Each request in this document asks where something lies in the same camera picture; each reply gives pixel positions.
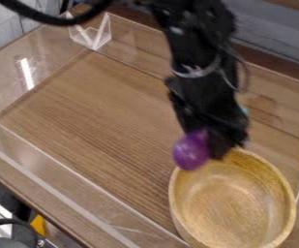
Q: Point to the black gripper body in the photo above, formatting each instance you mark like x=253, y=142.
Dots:
x=209, y=87

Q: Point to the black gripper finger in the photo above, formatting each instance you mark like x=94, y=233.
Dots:
x=226, y=135
x=186, y=114

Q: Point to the purple toy eggplant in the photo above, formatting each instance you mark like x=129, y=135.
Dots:
x=191, y=150

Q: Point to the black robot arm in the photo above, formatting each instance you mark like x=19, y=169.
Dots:
x=198, y=28

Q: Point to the brown wooden bowl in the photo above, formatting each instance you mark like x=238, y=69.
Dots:
x=235, y=203

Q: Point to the yellow black equipment base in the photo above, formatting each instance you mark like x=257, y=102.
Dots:
x=18, y=230

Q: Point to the clear acrylic corner bracket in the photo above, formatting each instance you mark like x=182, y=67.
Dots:
x=91, y=37

